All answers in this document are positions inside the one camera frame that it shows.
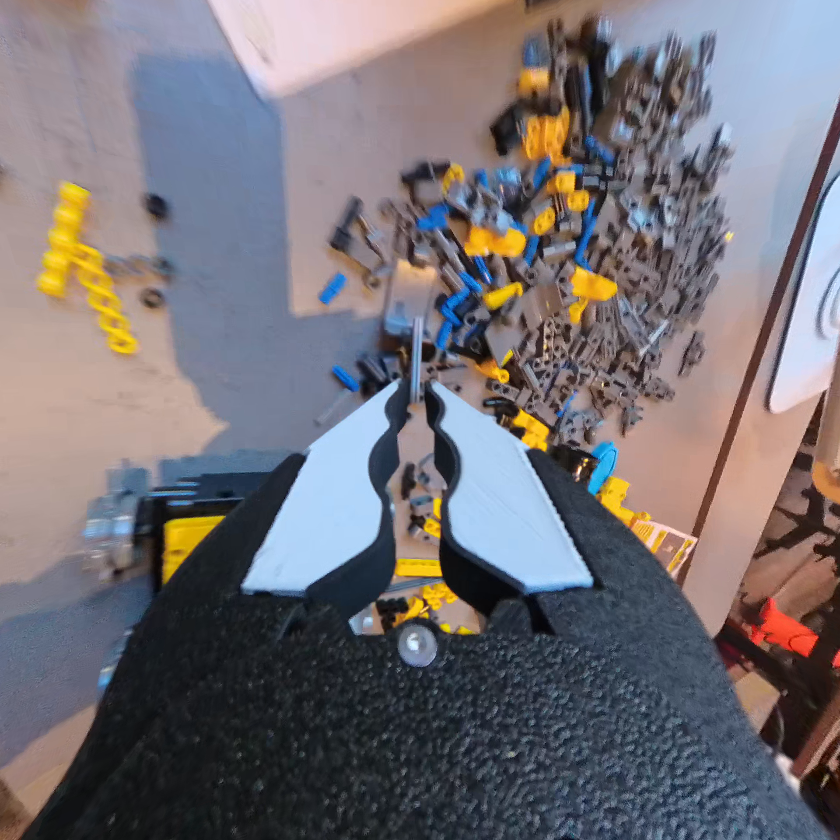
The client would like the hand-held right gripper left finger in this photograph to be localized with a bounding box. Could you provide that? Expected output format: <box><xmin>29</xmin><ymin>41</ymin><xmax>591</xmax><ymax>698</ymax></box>
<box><xmin>241</xmin><ymin>379</ymin><xmax>411</xmax><ymax>601</ymax></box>

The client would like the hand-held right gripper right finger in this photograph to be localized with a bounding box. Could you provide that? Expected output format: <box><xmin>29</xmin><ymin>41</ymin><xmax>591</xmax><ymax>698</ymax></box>
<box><xmin>423</xmin><ymin>381</ymin><xmax>595</xmax><ymax>614</ymax></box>

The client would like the black axle rod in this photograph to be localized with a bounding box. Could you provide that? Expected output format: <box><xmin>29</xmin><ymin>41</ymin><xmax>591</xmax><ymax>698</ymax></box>
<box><xmin>409</xmin><ymin>317</ymin><xmax>427</xmax><ymax>404</ymax></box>

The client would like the yellow thin ridged beam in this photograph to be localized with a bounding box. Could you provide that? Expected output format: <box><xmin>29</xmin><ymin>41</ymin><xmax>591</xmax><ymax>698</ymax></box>
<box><xmin>36</xmin><ymin>182</ymin><xmax>91</xmax><ymax>298</ymax></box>

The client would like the grey desk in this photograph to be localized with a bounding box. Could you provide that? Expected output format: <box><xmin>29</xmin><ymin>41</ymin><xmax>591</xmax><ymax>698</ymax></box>
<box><xmin>0</xmin><ymin>0</ymin><xmax>840</xmax><ymax>828</ymax></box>

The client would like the short light grey axle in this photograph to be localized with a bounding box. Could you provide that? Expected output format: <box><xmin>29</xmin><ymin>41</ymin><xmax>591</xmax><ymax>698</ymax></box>
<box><xmin>315</xmin><ymin>390</ymin><xmax>355</xmax><ymax>426</ymax></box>

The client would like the yellow black toy vehicle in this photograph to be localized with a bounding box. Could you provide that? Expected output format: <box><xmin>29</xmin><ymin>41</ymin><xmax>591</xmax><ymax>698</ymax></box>
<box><xmin>82</xmin><ymin>469</ymin><xmax>263</xmax><ymax>595</ymax></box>

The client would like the pile of building bricks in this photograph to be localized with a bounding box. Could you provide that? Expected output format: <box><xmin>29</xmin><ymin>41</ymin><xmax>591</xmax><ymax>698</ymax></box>
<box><xmin>315</xmin><ymin>13</ymin><xmax>736</xmax><ymax>637</ymax></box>

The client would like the red orange object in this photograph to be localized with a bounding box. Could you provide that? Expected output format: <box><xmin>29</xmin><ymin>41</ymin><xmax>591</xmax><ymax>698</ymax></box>
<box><xmin>748</xmin><ymin>598</ymin><xmax>840</xmax><ymax>667</ymax></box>

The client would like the yellow five-hole flat beam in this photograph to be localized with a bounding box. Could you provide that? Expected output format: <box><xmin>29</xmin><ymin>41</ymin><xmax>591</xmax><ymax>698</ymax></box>
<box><xmin>72</xmin><ymin>246</ymin><xmax>139</xmax><ymax>355</ymax></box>

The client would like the grey three-hole connector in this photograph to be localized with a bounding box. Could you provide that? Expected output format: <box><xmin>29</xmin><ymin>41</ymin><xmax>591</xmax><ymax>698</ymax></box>
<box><xmin>105</xmin><ymin>255</ymin><xmax>175</xmax><ymax>280</ymax></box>

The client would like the building instruction booklet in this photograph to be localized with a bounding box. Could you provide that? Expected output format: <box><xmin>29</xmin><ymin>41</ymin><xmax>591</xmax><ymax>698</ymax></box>
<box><xmin>206</xmin><ymin>0</ymin><xmax>526</xmax><ymax>99</ymax></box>

